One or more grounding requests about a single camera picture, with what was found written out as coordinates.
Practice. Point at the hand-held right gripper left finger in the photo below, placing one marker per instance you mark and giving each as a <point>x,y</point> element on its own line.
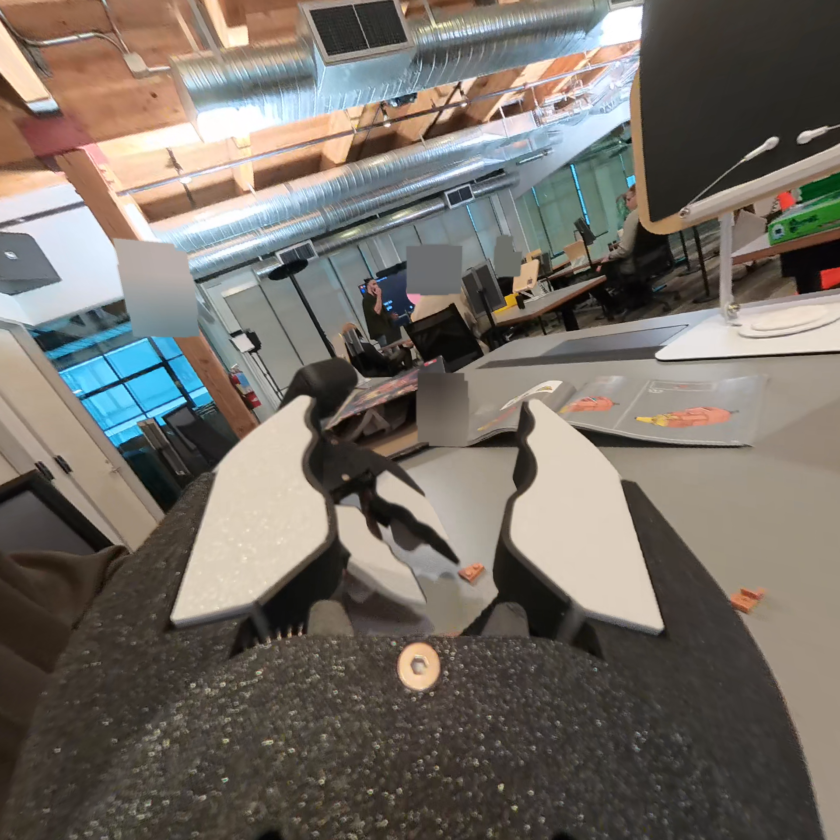
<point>256,512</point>

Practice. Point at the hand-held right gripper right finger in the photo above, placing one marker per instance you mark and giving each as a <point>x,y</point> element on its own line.
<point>577,518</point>

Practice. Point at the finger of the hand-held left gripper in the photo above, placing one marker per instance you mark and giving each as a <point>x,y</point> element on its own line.
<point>384,574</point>
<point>420,508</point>

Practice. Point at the orange wedge toy brick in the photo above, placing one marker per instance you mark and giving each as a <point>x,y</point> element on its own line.
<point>471,572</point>

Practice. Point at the grey desk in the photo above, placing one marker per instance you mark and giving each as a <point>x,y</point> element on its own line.
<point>722,512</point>

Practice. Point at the wooden office desk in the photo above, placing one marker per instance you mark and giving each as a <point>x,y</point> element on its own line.
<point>551,298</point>

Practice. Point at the colourful toy set box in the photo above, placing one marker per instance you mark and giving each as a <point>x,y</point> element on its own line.
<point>380,397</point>

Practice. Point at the red fire extinguisher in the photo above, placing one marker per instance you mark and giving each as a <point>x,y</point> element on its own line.
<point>248,390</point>

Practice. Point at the photo light on stand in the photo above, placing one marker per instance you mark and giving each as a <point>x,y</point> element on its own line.
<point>244,342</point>

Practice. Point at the wooden support column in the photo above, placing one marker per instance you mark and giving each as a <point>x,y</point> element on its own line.
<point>216,374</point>

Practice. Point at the black floor lamp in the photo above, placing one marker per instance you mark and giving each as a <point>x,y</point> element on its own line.
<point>289,268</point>

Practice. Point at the black office chair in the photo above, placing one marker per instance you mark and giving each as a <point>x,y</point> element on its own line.
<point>446,334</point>

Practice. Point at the grey instruction booklet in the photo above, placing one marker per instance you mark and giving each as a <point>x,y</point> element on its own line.
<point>689,413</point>

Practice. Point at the black computer monitor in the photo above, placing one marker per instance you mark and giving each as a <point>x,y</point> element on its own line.
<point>482,285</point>

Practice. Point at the dark monitor screen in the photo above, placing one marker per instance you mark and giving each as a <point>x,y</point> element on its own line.
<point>39,518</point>

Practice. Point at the white cabinet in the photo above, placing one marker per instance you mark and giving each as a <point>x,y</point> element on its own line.
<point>65,407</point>

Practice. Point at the grey ceiling-mounted box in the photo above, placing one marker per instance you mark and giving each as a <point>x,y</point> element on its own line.
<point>26,262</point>

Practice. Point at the green cardboard box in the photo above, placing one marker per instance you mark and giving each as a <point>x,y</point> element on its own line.
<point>807,220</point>

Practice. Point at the white gooseneck rod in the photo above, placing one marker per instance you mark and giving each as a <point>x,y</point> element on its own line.
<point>764,148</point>
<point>810,136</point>

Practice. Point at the black monitor with pale rim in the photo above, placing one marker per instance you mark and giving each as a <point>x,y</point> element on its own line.
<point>722,79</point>

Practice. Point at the wall display screen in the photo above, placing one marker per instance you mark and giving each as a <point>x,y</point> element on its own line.
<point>399,303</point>

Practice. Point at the glass window wall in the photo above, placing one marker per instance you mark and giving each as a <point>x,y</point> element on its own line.
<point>131,374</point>

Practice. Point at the orange bracket toy brick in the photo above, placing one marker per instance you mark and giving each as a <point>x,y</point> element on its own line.
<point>748,598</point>

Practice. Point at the narrow silver ventilation duct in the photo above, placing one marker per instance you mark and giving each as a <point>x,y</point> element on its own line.
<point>361,190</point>

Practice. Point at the wide silver ventilation duct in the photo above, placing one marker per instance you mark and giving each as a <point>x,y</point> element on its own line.
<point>459,46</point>

